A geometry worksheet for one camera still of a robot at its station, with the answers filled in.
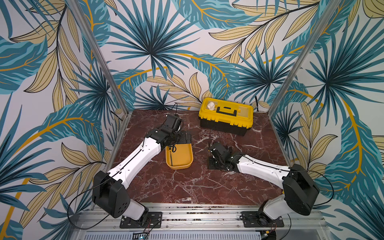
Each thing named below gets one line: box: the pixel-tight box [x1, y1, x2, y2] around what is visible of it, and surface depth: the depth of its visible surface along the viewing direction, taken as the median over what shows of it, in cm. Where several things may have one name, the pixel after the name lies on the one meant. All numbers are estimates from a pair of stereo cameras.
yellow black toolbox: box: [198, 97, 254, 137], surface depth 99 cm
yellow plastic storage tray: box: [165, 143, 194, 170], surface depth 94 cm
